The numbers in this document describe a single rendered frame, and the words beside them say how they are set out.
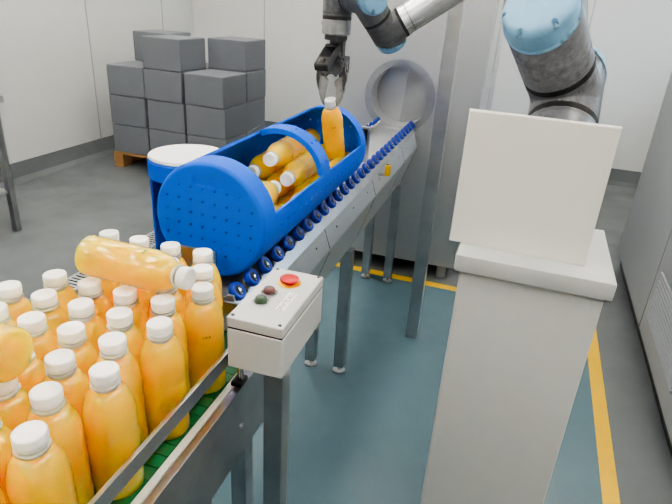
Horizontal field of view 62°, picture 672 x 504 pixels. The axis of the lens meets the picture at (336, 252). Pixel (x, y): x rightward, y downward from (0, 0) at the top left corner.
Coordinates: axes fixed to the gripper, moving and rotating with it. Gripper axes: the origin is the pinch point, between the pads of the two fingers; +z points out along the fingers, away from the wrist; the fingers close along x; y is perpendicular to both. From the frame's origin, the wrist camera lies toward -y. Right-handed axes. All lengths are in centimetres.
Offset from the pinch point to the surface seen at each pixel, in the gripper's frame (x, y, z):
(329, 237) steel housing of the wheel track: -7.5, -15.9, 40.3
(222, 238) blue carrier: 2, -69, 21
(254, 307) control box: -22, -101, 17
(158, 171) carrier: 56, -16, 28
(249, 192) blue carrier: -5, -69, 9
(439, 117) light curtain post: -27, 72, 14
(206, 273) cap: -9, -94, 16
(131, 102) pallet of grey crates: 269, 252, 68
